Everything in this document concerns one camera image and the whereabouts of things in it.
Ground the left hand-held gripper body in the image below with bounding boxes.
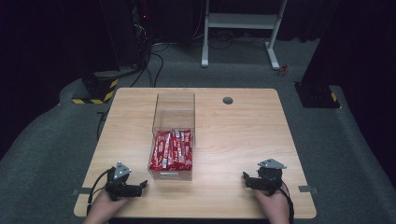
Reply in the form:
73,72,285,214
105,161,142,202

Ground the pile of red snack packets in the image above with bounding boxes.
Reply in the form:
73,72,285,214
148,128,193,172

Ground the white metal stand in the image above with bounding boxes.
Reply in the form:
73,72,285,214
201,0,289,71

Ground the black equipment rack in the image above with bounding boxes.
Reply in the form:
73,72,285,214
118,0,153,71

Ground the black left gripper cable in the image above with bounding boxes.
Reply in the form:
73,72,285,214
87,167,114,217

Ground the person's right hand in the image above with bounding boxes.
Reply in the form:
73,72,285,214
253,184,290,218

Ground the black floor cable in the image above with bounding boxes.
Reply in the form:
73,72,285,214
130,43,171,89

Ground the black yellow striped stand base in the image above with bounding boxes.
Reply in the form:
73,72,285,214
71,70,120,105

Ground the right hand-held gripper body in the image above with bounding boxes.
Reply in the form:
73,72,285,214
250,158,288,197

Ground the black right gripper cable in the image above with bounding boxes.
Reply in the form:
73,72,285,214
278,186,295,224

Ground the person's left hand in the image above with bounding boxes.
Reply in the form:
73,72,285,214
92,188,132,217

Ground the clear plastic box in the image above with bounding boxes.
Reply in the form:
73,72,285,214
147,129,194,182
151,91,196,133

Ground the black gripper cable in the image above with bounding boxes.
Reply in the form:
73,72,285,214
278,186,295,224
87,167,114,217

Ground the grey tape strip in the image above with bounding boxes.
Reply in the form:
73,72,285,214
72,187,93,196
298,185,319,194

